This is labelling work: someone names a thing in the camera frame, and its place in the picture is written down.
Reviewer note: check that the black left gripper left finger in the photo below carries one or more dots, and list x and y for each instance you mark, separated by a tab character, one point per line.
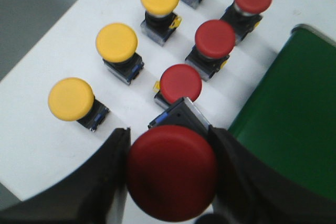
93	193

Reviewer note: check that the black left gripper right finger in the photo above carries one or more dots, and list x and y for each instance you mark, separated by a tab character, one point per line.
249	191

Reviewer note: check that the red mushroom push button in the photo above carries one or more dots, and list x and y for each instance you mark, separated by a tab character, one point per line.
172	170

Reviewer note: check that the yellow push button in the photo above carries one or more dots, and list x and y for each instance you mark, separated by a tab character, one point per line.
116	43
72	99
160	21

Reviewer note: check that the green conveyor belt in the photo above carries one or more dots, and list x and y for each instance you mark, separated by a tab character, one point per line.
289	120

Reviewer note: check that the red push button near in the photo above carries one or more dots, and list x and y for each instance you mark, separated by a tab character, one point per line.
177	81

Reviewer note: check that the red push button middle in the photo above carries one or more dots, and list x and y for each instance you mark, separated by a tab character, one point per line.
214	41

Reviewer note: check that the red push button far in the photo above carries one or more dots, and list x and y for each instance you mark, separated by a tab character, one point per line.
244	16

